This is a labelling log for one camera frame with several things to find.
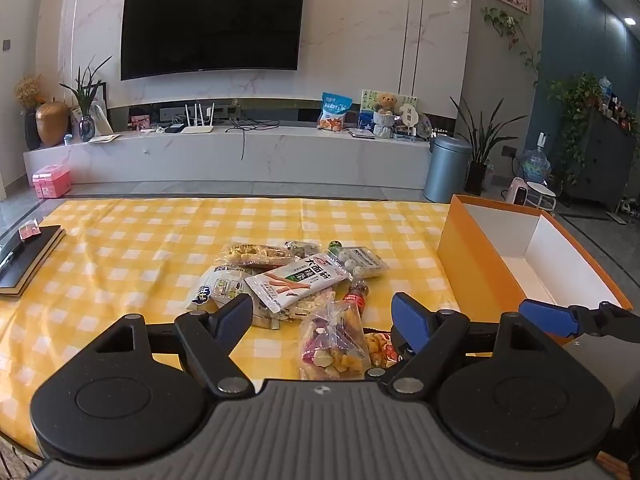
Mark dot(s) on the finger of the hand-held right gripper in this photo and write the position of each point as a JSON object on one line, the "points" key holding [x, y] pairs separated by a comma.
{"points": [[547, 316]]}

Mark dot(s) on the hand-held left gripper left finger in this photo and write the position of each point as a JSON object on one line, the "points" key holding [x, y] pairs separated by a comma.
{"points": [[232, 322]]}

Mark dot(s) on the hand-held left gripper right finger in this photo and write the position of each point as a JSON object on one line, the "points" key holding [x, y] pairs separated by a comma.
{"points": [[410, 322]]}

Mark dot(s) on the white green-label snack packet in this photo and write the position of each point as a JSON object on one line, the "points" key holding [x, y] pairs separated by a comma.
{"points": [[295, 280]]}

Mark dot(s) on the clear dried fruit bag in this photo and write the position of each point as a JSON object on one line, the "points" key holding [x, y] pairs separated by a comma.
{"points": [[332, 345]]}

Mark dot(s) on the orange cardboard box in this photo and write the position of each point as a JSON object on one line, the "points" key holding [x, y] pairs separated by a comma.
{"points": [[475, 260]]}

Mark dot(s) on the white yellow snack packet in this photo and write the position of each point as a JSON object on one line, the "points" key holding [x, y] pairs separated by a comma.
{"points": [[220, 287]]}

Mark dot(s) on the orange chips packet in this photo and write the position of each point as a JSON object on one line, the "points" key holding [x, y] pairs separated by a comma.
{"points": [[381, 349]]}

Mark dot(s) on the small cola bottle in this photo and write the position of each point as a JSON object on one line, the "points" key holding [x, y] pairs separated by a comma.
{"points": [[357, 292]]}

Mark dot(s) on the pale puffs snack bag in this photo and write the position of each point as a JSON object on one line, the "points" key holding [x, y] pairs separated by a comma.
{"points": [[312, 304]]}

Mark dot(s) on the grey-green snack packet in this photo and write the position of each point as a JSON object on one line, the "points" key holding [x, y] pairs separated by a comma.
{"points": [[301, 248]]}

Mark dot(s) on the green snack stick packet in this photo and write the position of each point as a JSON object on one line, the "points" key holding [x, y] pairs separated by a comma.
{"points": [[335, 248]]}

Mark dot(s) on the yellow checkered cloth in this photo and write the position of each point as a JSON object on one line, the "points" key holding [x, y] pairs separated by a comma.
{"points": [[150, 240]]}

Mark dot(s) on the white round stool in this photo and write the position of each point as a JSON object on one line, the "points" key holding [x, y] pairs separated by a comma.
{"points": [[542, 194]]}

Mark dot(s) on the pink heater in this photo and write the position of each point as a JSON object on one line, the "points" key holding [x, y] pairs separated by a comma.
{"points": [[517, 191]]}

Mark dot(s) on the blue water jug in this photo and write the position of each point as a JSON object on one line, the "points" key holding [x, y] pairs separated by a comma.
{"points": [[536, 165]]}

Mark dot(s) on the grey metal trash can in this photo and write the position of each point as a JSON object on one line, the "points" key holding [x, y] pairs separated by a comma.
{"points": [[445, 170]]}

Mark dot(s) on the long-leaf potted plant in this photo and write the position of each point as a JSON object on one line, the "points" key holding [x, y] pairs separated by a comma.
{"points": [[477, 175]]}

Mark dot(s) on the white marble media console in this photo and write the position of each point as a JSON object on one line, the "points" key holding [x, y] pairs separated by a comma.
{"points": [[200, 160]]}

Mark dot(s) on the dark grey cabinet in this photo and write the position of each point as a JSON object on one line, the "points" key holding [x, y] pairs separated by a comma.
{"points": [[605, 160]]}

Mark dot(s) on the white router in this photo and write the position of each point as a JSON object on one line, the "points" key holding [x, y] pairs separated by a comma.
{"points": [[197, 129]]}

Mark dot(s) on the white round fan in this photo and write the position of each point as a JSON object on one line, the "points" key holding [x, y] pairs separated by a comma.
{"points": [[407, 116]]}

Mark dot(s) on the black notebook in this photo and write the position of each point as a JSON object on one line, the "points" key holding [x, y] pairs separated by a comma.
{"points": [[30, 260]]}

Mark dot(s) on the climbing plant on cabinet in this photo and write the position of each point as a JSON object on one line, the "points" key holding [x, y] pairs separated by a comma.
{"points": [[575, 105]]}

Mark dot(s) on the small red packet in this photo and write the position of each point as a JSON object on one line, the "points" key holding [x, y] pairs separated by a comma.
{"points": [[29, 231]]}

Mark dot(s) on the blue snack bag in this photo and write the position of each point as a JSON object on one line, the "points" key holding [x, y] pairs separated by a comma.
{"points": [[334, 112]]}

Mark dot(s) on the green poster board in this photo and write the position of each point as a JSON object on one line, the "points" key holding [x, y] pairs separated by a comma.
{"points": [[366, 102]]}

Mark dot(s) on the pink storage box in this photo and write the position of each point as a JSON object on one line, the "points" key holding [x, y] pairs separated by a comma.
{"points": [[51, 182]]}

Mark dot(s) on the green plant in blue vase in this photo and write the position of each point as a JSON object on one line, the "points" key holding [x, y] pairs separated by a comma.
{"points": [[86, 105]]}

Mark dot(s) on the golden vase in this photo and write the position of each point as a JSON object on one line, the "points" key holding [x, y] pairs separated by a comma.
{"points": [[52, 122]]}

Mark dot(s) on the dried flowers in dark vase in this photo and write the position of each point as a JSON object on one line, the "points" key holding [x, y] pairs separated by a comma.
{"points": [[30, 125]]}

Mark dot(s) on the hanging vine plant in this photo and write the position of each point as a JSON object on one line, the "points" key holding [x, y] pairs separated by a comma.
{"points": [[507, 22]]}

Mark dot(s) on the black television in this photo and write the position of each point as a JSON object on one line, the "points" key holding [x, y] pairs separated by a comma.
{"points": [[210, 20]]}

